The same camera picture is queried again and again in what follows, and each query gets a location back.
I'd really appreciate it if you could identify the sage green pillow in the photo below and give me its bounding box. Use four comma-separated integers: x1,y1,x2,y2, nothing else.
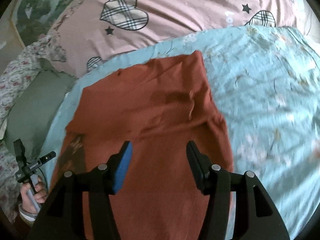
4,70,75,161

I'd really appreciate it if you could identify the person's left hand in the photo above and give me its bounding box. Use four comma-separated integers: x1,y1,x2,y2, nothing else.
19,178,49,215

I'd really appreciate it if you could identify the framed landscape painting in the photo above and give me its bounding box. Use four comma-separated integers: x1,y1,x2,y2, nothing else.
11,0,83,47

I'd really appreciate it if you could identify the light blue floral cloth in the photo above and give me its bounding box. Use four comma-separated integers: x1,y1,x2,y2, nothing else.
41,26,319,239

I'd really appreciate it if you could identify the white floral bedsheet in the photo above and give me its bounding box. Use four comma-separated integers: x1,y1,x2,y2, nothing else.
0,34,54,223

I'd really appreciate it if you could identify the rust red knit garment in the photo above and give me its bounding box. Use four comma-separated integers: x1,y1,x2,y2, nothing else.
51,51,233,239

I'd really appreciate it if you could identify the pink quilt with plaid hearts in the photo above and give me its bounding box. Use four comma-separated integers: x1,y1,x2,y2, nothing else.
48,0,319,77

